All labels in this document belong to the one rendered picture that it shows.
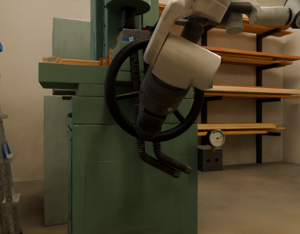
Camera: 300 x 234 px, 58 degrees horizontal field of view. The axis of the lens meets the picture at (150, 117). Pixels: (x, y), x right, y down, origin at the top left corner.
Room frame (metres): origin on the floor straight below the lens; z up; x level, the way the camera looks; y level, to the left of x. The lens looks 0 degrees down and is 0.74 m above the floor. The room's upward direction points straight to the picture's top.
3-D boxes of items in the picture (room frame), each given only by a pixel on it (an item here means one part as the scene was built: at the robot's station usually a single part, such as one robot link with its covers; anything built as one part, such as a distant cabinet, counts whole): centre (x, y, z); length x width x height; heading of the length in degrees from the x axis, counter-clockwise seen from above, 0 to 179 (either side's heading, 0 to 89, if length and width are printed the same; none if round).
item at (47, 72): (0.96, 0.07, 0.87); 0.61 x 0.30 x 0.06; 108
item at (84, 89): (1.01, 0.07, 0.82); 0.40 x 0.21 x 0.04; 108
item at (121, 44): (0.88, 0.04, 0.91); 0.15 x 0.14 x 0.09; 108
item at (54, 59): (0.94, 0.33, 0.92); 0.04 x 0.03 x 0.04; 61
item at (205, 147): (1.02, -0.21, 0.58); 0.12 x 0.08 x 0.08; 18
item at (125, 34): (0.88, 0.04, 0.99); 0.13 x 0.11 x 0.06; 108
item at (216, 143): (0.95, -0.23, 0.65); 0.06 x 0.04 x 0.08; 108
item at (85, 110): (1.19, 0.12, 0.76); 0.57 x 0.45 x 0.09; 18
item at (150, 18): (1.32, 0.01, 1.23); 0.09 x 0.08 x 0.15; 18
